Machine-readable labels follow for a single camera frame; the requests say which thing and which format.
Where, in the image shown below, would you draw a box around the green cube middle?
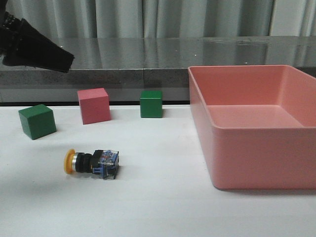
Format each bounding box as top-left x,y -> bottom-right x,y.
140,90 -> 162,118

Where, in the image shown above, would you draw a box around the pink plastic bin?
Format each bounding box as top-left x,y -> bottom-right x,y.
188,65 -> 316,189

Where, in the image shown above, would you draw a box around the pink cube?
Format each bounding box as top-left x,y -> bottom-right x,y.
77,88 -> 111,124

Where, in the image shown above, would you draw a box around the green cube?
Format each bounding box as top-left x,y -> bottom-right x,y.
140,90 -> 162,118
18,104 -> 57,140

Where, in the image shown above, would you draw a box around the green cube left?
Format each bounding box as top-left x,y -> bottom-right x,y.
18,104 -> 57,140

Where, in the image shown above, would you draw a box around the yellow mushroom push button switch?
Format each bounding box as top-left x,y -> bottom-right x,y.
64,149 -> 119,179

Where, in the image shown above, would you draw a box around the grey curtain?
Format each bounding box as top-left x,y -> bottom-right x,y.
6,0 -> 316,38

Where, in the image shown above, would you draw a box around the grey stone ledge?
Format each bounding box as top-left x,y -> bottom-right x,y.
0,36 -> 316,106

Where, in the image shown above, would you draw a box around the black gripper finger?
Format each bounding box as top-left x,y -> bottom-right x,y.
2,18 -> 75,73

